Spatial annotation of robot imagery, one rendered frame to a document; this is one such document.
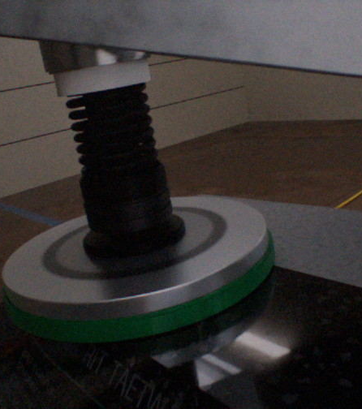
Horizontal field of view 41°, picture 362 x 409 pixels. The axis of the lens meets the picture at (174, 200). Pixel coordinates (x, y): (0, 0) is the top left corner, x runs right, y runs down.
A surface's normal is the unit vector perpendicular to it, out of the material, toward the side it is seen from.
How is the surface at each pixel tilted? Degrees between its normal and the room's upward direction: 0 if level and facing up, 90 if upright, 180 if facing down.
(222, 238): 0
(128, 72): 90
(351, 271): 0
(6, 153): 90
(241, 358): 0
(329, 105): 90
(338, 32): 90
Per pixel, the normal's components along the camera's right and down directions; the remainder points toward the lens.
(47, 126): 0.64, 0.11
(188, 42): 0.00, 0.28
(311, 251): -0.16, -0.95
